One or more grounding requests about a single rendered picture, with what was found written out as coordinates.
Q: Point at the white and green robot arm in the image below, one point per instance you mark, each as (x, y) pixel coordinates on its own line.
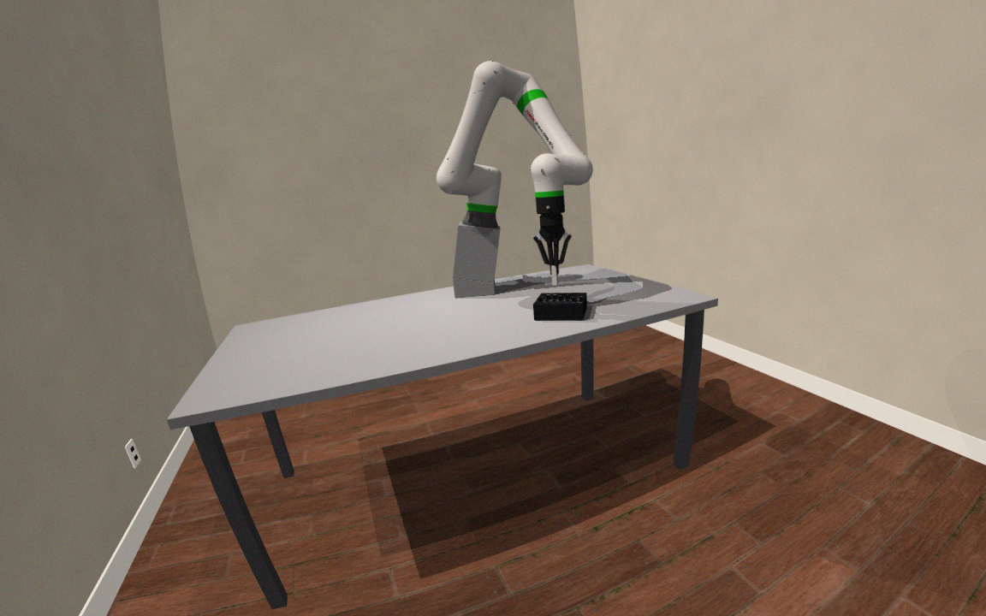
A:
(566, 165)

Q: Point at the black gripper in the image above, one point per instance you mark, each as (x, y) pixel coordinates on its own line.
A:
(552, 234)

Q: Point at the black lighting desk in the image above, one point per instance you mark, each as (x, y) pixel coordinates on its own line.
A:
(569, 306)

